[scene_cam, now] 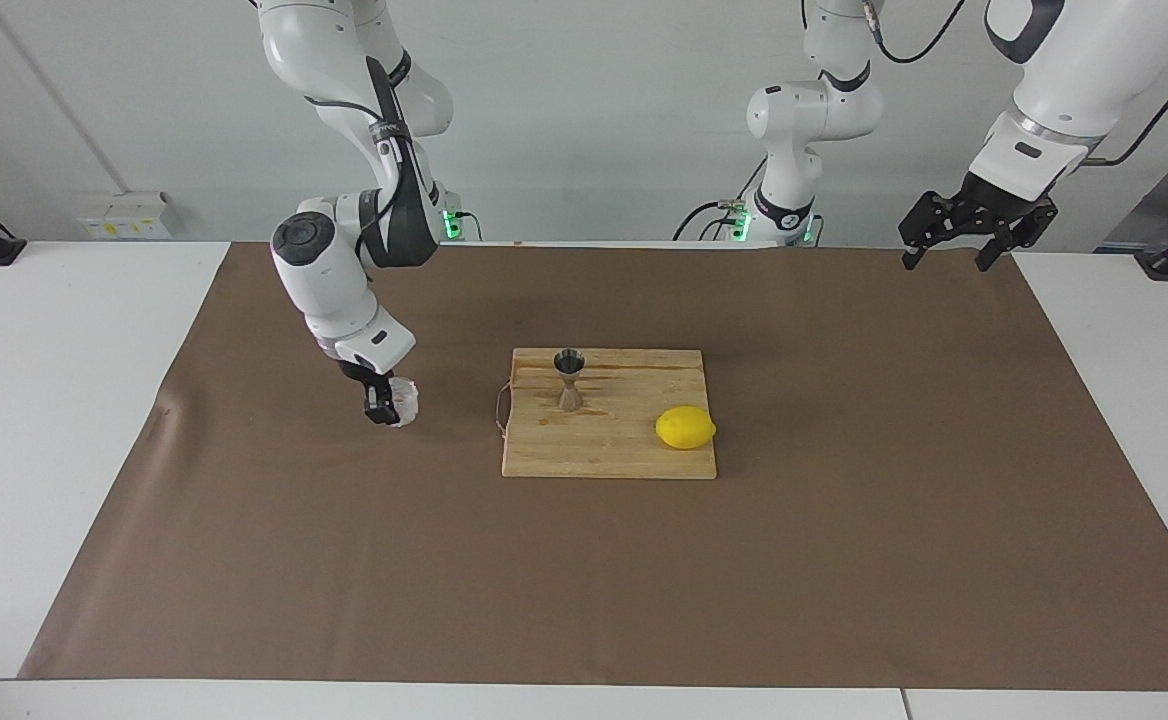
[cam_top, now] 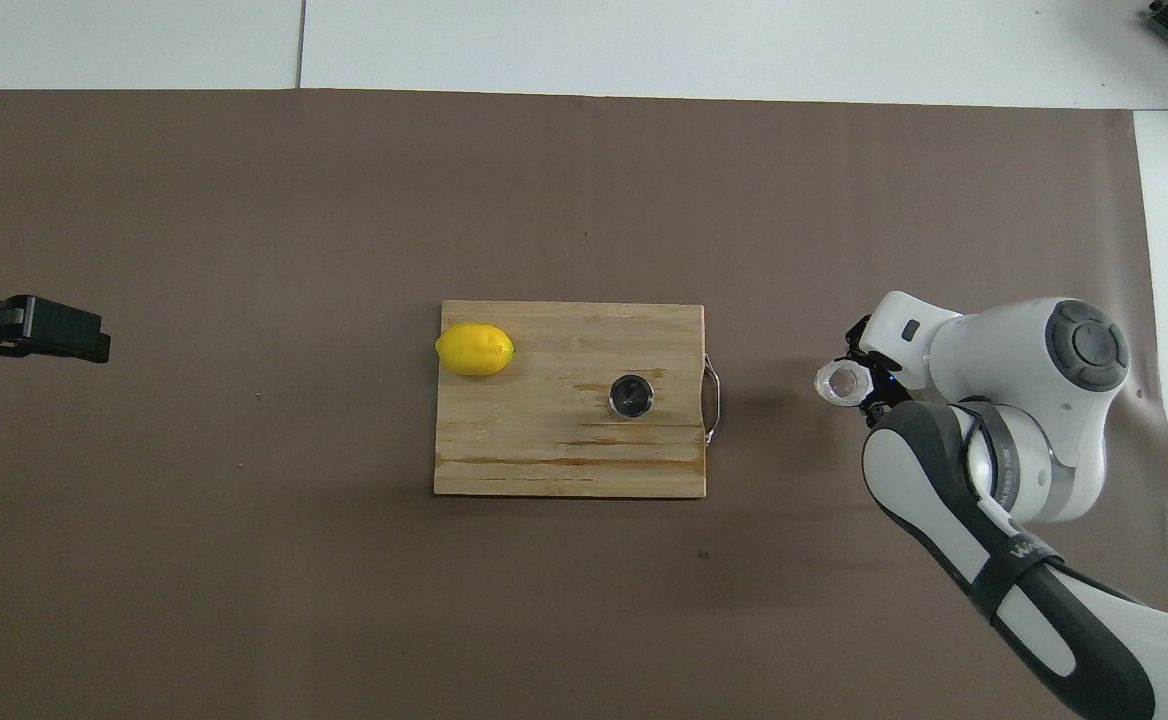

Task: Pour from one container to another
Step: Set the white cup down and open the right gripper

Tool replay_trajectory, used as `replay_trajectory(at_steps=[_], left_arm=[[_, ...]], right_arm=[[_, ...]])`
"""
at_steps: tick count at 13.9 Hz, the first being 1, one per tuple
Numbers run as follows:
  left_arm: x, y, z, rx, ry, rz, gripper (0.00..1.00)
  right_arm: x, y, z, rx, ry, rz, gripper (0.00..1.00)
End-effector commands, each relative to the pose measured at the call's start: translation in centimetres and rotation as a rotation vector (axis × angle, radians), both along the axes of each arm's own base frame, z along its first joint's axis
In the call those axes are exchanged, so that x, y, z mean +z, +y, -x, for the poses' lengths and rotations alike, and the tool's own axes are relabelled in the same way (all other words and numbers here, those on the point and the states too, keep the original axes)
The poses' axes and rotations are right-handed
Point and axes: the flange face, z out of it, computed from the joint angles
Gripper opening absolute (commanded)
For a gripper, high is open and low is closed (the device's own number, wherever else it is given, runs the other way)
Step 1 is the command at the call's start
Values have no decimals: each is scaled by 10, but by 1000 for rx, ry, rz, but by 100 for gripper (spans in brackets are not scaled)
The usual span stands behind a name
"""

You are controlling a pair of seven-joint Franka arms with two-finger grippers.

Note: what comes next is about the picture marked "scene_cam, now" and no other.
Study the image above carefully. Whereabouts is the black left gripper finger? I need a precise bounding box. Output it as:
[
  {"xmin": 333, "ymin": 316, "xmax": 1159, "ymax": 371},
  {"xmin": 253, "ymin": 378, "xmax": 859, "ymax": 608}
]
[
  {"xmin": 898, "ymin": 191, "xmax": 956, "ymax": 273},
  {"xmin": 974, "ymin": 202, "xmax": 1060, "ymax": 274}
]

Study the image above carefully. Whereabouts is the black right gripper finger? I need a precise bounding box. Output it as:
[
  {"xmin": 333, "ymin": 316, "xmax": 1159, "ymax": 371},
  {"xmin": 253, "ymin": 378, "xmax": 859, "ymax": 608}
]
[{"xmin": 363, "ymin": 379, "xmax": 401, "ymax": 428}]

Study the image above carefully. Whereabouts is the clear cut glass cup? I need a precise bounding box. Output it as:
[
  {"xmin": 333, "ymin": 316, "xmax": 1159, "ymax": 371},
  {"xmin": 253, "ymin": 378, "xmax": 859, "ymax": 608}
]
[{"xmin": 384, "ymin": 377, "xmax": 421, "ymax": 430}]

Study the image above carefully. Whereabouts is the steel double jigger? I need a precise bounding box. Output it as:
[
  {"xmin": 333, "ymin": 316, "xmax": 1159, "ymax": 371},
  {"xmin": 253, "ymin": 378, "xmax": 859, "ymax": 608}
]
[{"xmin": 554, "ymin": 350, "xmax": 588, "ymax": 414}]

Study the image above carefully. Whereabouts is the wooden cutting board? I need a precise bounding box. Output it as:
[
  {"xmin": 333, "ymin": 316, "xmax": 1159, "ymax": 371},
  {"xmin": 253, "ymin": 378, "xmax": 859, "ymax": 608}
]
[{"xmin": 494, "ymin": 347, "xmax": 718, "ymax": 480}]

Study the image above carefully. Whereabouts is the brown paper table mat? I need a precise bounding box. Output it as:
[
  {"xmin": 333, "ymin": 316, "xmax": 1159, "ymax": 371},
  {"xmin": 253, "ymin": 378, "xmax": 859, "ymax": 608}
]
[{"xmin": 19, "ymin": 240, "xmax": 1168, "ymax": 693}]

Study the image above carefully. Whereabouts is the yellow lemon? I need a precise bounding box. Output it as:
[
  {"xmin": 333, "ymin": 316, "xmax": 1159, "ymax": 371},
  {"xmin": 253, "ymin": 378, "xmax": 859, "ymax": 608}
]
[{"xmin": 654, "ymin": 405, "xmax": 718, "ymax": 451}]

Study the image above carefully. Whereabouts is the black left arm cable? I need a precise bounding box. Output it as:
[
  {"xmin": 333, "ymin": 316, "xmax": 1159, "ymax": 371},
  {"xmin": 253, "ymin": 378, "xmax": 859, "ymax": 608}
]
[{"xmin": 869, "ymin": 0, "xmax": 1168, "ymax": 167}]

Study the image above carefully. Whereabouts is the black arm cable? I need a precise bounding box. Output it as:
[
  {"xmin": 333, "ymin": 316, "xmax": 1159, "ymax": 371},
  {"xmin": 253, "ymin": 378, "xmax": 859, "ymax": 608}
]
[
  {"xmin": 869, "ymin": 0, "xmax": 1168, "ymax": 167},
  {"xmin": 304, "ymin": 90, "xmax": 415, "ymax": 251}
]

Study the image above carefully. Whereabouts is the black base cable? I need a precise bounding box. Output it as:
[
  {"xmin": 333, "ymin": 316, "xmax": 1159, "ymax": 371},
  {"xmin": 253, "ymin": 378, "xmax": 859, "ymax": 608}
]
[{"xmin": 672, "ymin": 150, "xmax": 775, "ymax": 243}]

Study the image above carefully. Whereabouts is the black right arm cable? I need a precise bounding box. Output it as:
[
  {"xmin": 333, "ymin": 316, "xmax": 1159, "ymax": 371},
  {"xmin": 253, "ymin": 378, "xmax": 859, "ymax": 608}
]
[{"xmin": 304, "ymin": 90, "xmax": 415, "ymax": 251}]

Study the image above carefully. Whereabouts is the white wall outlet box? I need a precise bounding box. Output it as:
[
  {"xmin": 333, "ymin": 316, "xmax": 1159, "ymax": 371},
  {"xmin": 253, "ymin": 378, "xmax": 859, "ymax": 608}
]
[{"xmin": 77, "ymin": 192, "xmax": 173, "ymax": 241}]

